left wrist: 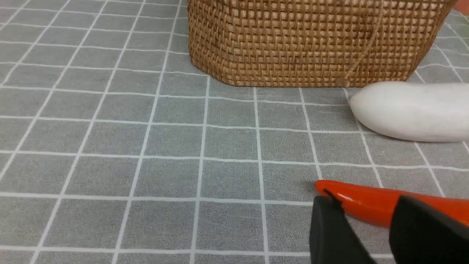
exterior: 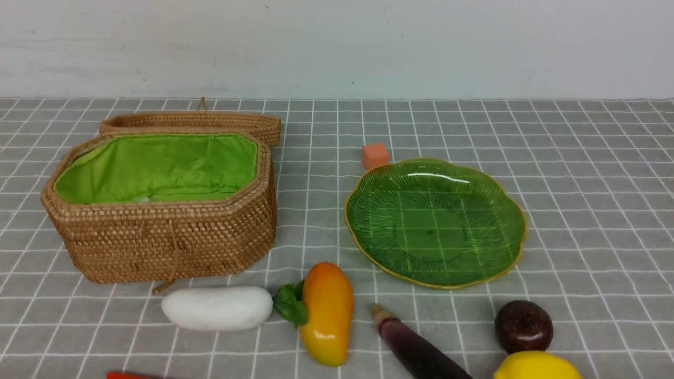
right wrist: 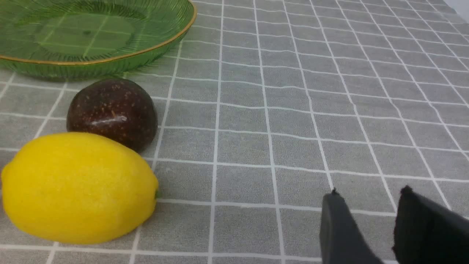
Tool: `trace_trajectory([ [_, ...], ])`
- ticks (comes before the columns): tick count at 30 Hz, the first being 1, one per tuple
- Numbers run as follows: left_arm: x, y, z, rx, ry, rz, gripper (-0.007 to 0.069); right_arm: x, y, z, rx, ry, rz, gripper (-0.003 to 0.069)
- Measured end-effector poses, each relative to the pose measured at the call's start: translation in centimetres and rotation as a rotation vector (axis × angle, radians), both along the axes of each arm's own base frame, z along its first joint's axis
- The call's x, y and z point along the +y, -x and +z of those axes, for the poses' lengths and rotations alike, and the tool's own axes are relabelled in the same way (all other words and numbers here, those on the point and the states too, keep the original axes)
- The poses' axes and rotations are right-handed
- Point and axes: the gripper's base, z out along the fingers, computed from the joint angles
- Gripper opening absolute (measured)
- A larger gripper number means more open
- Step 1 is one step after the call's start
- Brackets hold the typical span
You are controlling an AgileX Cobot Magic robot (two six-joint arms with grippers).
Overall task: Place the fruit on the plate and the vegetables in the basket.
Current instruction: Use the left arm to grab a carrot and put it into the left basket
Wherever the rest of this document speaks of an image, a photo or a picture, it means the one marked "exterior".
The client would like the green glass leaf plate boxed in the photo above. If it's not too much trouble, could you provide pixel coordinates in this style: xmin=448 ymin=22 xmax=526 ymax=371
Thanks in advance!
xmin=344 ymin=157 xmax=528 ymax=290

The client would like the yellow orange mango toy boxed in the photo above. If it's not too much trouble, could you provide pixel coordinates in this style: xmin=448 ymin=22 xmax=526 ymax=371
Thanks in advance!
xmin=299 ymin=262 xmax=354 ymax=367

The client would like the woven rattan basket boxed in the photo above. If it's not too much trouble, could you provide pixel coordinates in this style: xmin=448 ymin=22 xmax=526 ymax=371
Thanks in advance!
xmin=41 ymin=132 xmax=277 ymax=283

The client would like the orange carrot toy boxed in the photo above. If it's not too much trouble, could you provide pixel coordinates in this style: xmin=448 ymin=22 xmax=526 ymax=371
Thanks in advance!
xmin=105 ymin=371 xmax=155 ymax=379

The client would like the orange foam cube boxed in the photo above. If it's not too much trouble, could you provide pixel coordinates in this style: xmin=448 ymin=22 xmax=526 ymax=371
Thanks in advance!
xmin=361 ymin=143 xmax=390 ymax=171

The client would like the white radish toy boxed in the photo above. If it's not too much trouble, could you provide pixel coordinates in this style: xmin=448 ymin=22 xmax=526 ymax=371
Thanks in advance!
xmin=161 ymin=280 xmax=309 ymax=332

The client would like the woven rattan basket lid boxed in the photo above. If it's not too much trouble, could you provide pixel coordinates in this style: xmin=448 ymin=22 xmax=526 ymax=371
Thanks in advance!
xmin=98 ymin=110 xmax=282 ymax=146

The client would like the yellow lemon toy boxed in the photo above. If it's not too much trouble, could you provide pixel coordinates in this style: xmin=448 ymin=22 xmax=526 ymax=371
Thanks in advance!
xmin=493 ymin=351 xmax=582 ymax=378

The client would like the purple eggplant toy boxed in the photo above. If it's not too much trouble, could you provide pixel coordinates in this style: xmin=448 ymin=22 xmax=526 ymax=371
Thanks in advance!
xmin=370 ymin=304 xmax=472 ymax=378

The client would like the dark brown passion fruit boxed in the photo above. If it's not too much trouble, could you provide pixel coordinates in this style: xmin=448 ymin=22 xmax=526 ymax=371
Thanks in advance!
xmin=495 ymin=300 xmax=554 ymax=354

